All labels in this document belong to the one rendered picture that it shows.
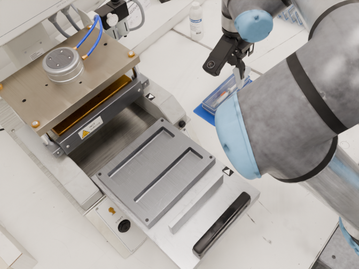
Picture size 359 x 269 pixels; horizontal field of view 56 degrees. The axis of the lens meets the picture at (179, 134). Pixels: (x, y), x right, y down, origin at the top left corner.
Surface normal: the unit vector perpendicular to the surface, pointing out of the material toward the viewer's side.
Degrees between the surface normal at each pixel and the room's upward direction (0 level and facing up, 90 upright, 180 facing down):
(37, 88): 0
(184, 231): 0
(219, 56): 27
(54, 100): 0
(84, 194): 41
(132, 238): 65
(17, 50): 90
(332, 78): 36
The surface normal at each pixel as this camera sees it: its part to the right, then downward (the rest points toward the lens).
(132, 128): -0.09, -0.56
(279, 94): -0.62, -0.14
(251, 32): 0.18, 0.80
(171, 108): 0.40, -0.07
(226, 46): -0.40, -0.22
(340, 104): -0.13, 0.47
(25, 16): 0.71, 0.54
